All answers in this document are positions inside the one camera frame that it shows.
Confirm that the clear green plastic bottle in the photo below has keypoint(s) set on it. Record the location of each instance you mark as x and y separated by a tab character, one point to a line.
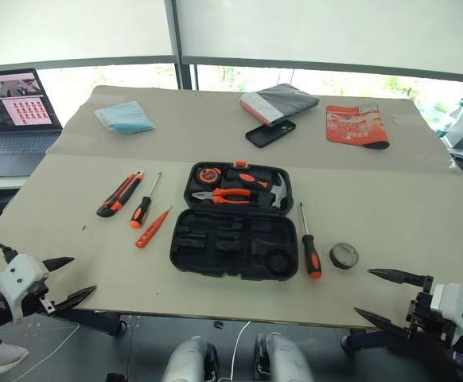
450	119

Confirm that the orange voltage tester pen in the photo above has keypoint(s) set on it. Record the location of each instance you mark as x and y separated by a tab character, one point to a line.
148	235

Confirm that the black electrical tape roll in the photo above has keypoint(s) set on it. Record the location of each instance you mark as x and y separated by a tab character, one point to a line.
343	266

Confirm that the orange black tape measure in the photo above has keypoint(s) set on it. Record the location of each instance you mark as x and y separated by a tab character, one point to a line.
208	175

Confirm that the silver robot leg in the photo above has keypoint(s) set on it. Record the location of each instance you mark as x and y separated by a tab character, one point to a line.
187	358
283	358

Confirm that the wide white roller blind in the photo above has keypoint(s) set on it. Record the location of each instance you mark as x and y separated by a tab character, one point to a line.
335	32

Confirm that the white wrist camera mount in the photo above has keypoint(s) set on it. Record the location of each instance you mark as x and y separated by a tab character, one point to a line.
452	302
16	278

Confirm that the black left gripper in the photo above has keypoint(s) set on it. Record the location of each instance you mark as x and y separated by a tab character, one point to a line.
36	302

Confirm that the orange black claw hammer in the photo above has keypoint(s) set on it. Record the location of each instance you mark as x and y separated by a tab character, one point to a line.
281	191

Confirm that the orange black utility knife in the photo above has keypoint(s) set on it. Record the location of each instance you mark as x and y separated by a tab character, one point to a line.
116	199

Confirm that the silver right robot leg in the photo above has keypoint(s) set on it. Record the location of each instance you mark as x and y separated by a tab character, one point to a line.
283	358

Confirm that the grey sneaker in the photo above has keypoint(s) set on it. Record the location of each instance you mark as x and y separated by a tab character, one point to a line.
1	356

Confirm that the narrow white roller blind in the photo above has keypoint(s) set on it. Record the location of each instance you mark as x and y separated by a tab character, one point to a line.
76	28

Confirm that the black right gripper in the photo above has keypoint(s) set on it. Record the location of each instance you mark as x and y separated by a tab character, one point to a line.
420	310

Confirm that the black tool case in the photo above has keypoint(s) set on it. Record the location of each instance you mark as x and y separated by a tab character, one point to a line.
215	254

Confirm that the black smartphone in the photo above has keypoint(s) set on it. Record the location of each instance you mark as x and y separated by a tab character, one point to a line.
269	135

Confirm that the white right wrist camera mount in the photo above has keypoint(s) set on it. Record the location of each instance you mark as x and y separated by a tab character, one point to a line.
452	302

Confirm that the orange printed pouch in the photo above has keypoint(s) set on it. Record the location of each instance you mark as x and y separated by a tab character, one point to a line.
355	127

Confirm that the blue face mask pack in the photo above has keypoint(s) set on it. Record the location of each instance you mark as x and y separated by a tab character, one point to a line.
126	117

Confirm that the silver left robot leg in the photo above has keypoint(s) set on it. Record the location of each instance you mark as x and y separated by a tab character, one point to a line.
187	358

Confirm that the grey folded cloth package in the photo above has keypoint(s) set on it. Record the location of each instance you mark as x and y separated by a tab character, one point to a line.
283	101

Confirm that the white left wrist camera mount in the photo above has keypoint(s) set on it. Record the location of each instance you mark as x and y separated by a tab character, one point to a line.
16	278

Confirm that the dark laptop computer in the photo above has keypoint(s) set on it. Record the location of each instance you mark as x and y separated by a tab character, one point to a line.
12	151

